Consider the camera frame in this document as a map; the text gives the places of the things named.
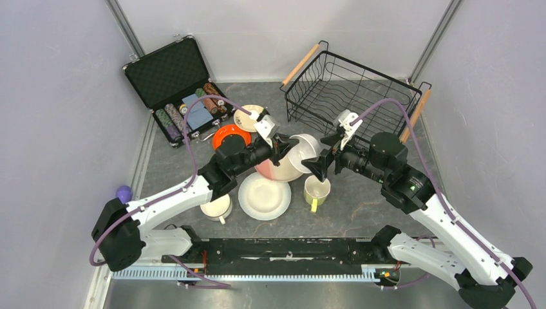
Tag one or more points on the purple flashlight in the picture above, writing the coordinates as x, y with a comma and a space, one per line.
124, 194

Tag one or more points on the black wire dish rack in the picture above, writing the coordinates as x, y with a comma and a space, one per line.
324, 84

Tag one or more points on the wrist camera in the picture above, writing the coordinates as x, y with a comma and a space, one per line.
266, 126
347, 123

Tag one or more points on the pink and cream plate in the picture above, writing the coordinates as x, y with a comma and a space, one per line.
284, 172

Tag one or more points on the white cup with handle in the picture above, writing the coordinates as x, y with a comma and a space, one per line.
218, 210

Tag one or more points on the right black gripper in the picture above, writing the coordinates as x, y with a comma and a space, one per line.
319, 165

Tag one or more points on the yellow green mug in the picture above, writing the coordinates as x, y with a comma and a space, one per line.
315, 192

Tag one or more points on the blue card deck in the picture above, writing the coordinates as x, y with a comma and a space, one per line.
199, 114

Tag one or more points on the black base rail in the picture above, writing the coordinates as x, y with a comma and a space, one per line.
284, 257

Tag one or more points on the white scalloped plate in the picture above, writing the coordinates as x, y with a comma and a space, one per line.
264, 199

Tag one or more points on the cream plate with black spot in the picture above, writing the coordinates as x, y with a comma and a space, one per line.
244, 121

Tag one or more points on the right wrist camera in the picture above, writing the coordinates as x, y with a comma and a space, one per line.
347, 123

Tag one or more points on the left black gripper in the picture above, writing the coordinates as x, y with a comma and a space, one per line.
282, 145

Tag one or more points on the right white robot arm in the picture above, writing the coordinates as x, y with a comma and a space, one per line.
483, 275

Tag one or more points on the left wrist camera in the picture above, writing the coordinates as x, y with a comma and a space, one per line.
266, 126

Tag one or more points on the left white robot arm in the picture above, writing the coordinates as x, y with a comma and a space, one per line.
119, 233

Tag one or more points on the orange plate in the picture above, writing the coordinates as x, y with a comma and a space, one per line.
228, 130

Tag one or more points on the white bowl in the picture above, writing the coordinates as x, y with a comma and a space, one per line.
307, 147

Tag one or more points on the black poker chip case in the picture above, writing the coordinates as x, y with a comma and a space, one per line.
165, 76

